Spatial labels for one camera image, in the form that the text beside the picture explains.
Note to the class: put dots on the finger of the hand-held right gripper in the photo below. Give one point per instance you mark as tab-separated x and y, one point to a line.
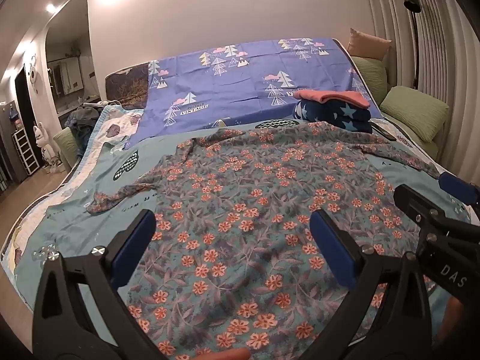
416	204
459	188

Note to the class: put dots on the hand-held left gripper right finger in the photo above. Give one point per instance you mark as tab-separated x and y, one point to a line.
333	249

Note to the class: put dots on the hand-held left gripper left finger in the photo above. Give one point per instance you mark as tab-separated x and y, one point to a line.
133	245

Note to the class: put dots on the teal floral shirt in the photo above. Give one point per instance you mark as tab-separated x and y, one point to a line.
240	195

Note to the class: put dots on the pile of grey clothes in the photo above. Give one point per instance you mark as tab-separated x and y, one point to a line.
84	118

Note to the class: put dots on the teal printed quilt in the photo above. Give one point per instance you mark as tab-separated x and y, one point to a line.
75	195

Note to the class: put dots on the large green pillow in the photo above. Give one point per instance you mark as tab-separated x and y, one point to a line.
416	112

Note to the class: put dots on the green sofa cushion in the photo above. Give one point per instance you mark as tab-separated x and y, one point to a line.
67	148

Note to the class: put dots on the folded navy star blanket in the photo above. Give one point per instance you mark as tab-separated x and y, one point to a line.
337	115

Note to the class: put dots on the white bear figurine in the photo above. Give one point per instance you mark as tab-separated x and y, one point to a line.
47	146

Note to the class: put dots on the small green pillow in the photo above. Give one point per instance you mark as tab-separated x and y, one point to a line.
369	78

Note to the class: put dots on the beige pleated curtain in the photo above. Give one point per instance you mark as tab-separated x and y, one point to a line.
450	52

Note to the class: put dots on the white storage rack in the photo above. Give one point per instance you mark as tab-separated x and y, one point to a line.
26	152

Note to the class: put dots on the folded pink cloth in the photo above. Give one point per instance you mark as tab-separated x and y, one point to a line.
318	95

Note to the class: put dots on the dark printed panel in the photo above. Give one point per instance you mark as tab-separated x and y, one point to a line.
125	84

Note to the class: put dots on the beige pillow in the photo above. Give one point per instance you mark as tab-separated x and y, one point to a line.
369	43

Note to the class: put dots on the purple tree print sheet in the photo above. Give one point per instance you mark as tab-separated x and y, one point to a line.
225	82

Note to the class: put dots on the black floor lamp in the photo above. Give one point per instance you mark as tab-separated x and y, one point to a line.
412	2

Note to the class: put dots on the white wall clock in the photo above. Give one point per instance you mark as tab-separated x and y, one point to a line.
33	73

